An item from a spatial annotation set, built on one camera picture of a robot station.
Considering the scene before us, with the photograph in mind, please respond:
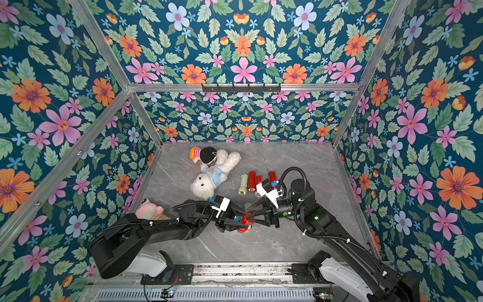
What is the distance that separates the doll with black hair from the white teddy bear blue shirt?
0.9 inches

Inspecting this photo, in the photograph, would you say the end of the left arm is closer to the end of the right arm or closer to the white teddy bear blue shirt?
the end of the right arm

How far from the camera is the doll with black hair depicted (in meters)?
1.06

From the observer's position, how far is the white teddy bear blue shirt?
92 centimetres

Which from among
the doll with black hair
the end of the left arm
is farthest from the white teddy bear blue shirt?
the end of the left arm

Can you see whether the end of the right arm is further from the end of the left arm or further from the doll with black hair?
the doll with black hair

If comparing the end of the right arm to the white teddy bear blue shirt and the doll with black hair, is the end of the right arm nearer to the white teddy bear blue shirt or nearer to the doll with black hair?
the white teddy bear blue shirt
